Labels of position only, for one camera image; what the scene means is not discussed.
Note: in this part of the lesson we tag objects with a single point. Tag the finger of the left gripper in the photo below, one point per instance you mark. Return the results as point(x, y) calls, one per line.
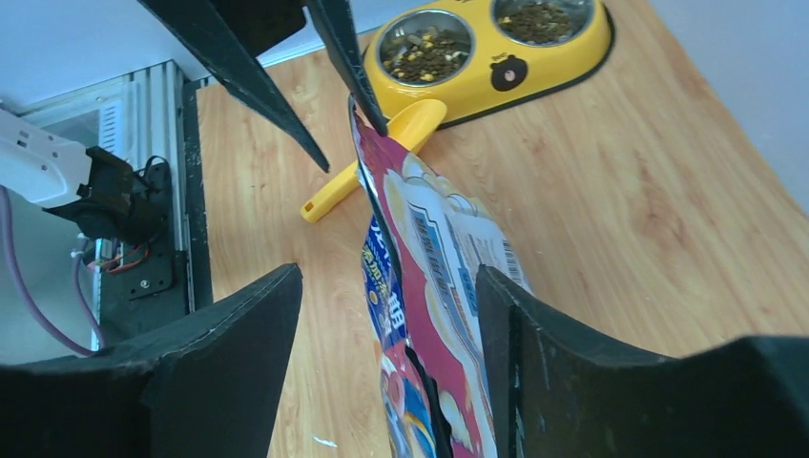
point(333, 21)
point(200, 28)

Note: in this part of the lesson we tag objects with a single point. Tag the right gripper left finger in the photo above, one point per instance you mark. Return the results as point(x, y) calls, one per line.
point(206, 385)

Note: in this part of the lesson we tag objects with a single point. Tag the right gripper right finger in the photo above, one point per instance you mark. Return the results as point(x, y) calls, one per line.
point(559, 388)

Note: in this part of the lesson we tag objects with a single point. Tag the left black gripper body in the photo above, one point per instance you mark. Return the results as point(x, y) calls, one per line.
point(259, 25)

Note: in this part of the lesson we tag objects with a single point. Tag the yellow plastic scoop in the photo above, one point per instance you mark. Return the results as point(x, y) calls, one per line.
point(408, 131)

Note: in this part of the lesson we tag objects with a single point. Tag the pink pet food bag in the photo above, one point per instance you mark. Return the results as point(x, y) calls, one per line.
point(425, 243)

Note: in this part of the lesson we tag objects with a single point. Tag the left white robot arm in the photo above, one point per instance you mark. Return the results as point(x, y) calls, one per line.
point(96, 190)

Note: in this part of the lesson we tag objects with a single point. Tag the yellow double pet bowl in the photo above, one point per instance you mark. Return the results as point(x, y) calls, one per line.
point(481, 57)

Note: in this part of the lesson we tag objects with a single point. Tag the aluminium frame rail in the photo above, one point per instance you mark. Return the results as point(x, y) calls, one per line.
point(58, 262)

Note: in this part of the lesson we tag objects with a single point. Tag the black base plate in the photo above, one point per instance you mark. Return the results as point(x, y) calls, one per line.
point(170, 277)

